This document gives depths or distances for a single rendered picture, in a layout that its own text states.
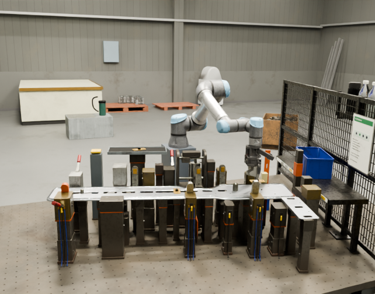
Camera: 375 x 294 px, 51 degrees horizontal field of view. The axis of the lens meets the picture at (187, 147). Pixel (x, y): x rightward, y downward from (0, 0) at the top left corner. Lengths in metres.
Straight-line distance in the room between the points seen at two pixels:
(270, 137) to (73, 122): 3.83
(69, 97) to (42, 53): 2.74
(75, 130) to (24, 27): 4.87
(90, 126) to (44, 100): 1.99
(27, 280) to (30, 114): 7.95
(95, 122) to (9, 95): 4.63
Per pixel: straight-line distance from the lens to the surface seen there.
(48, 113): 9.90
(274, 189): 2.38
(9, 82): 12.32
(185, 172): 2.86
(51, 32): 12.31
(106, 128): 8.26
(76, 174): 2.42
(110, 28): 12.52
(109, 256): 2.21
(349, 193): 2.38
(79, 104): 9.92
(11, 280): 2.16
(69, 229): 2.13
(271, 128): 7.39
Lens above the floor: 1.79
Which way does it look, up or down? 14 degrees down
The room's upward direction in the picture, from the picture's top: 1 degrees clockwise
